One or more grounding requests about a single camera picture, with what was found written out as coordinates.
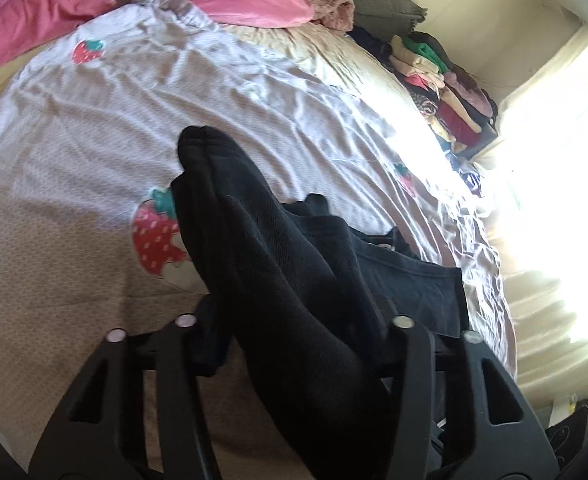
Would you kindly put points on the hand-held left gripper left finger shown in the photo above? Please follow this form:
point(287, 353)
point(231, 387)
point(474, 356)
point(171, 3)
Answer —
point(178, 360)

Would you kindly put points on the dark navy garment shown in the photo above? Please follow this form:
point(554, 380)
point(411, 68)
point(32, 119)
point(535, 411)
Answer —
point(371, 42)

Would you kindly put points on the strawberry printed bedsheet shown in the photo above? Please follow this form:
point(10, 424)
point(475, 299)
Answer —
point(98, 135)

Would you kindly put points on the stack of folded clothes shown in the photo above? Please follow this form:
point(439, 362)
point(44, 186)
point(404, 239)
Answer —
point(444, 85)

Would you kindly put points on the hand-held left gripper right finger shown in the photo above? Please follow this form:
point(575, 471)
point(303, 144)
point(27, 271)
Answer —
point(409, 360)

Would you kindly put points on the purple printed garment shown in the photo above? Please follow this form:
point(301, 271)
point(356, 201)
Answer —
point(469, 177)

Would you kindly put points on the pink fluffy garment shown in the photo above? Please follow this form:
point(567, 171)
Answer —
point(331, 10)

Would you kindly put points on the black sweatshirt with orange patches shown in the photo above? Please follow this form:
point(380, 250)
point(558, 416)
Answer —
point(284, 285)

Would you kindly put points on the black patterned slipper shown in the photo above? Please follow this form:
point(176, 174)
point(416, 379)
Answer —
point(571, 430)

